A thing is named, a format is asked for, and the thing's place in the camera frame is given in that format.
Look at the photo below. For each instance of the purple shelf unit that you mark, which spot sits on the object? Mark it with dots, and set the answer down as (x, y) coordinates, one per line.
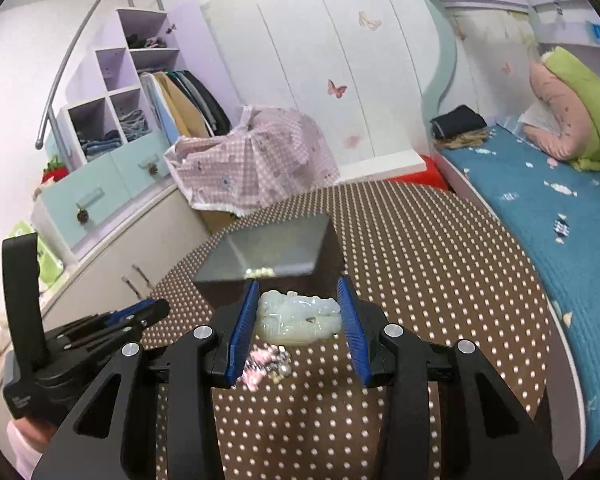
(112, 62)

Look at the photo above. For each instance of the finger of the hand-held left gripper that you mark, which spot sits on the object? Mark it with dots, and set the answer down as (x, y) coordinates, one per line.
(105, 337)
(130, 310)

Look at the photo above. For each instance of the teal drawer cabinet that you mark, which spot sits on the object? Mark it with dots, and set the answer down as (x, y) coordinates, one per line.
(105, 180)

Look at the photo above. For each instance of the red strawberry plush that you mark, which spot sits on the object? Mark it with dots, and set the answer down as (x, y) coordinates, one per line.
(55, 176)

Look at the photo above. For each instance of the folded tan clothes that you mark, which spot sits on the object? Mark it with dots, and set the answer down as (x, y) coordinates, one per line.
(462, 141)

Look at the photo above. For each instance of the pale green jade carving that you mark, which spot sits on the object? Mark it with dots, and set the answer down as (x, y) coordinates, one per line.
(295, 317)

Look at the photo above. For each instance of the person's left forearm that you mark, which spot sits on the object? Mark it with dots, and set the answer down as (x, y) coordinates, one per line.
(22, 445)

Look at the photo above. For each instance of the white pillow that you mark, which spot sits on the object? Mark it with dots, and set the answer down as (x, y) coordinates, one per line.
(532, 117)

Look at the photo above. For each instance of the row of hanging clothes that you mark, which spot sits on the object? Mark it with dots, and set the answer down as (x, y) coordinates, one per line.
(185, 105)

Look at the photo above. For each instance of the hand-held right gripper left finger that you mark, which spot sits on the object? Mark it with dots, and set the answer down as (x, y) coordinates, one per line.
(242, 330)

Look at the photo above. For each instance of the teal bunk bed frame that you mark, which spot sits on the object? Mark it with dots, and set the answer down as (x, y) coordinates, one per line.
(442, 35)

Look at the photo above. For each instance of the dark clothes pile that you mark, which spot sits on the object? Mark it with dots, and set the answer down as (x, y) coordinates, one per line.
(145, 41)

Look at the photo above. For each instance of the pink pillow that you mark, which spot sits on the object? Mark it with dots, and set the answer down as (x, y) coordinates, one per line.
(555, 110)

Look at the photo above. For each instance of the white cabinet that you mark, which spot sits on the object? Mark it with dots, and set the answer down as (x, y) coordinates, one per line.
(150, 240)

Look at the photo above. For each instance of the brown polka dot tablecloth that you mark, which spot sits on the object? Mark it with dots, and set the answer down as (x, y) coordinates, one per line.
(430, 260)

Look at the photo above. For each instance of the blue label sticker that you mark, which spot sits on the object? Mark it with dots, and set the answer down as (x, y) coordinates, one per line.
(597, 33)

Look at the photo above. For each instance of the cardboard box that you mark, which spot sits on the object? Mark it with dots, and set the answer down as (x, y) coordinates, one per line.
(220, 220)

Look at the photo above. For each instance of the green and white box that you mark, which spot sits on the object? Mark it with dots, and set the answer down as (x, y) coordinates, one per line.
(47, 265)

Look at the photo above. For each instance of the grey metal handrail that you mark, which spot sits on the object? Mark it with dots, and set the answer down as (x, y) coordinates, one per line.
(39, 140)

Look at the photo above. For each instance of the folded dark clothes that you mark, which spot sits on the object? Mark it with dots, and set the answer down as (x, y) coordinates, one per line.
(457, 121)

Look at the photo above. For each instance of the white board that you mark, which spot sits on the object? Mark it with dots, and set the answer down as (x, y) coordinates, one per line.
(380, 165)

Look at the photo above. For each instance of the pink checked cloth cover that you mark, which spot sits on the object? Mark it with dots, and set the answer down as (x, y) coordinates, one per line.
(260, 160)

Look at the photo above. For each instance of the white wardrobe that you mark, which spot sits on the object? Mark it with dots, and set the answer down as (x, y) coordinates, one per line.
(300, 35)

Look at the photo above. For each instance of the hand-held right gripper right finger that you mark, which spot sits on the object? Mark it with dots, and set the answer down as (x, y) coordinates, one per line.
(352, 330)

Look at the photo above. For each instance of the folded jeans stack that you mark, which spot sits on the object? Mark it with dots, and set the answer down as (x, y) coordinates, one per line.
(132, 126)
(100, 146)

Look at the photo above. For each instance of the grey metal tin box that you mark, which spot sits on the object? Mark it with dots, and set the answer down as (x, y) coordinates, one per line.
(275, 245)

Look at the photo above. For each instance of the teal candy print bed sheet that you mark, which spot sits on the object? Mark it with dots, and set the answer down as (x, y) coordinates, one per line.
(555, 240)

